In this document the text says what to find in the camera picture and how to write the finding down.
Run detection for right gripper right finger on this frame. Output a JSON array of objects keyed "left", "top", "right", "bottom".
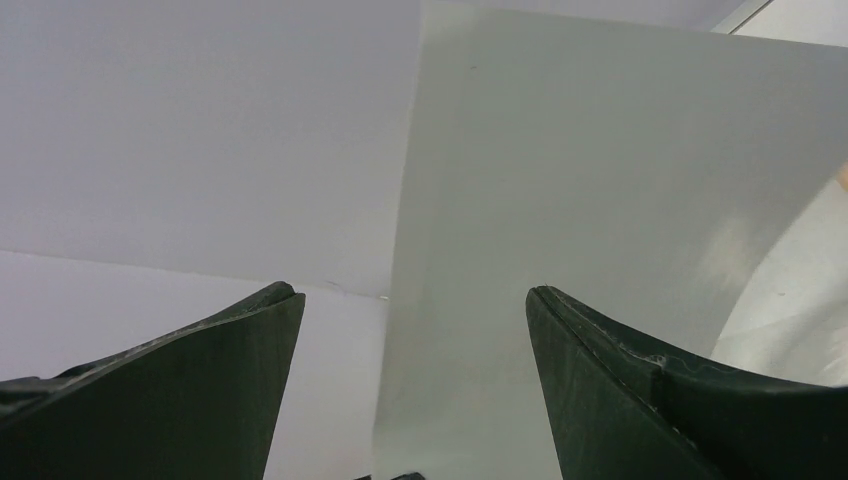
[{"left": 525, "top": 286, "right": 847, "bottom": 479}]

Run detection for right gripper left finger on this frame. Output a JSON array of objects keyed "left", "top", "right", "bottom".
[{"left": 1, "top": 282, "right": 306, "bottom": 479}]

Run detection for colour photo print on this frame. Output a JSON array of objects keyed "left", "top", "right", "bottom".
[{"left": 373, "top": 1, "right": 847, "bottom": 479}]

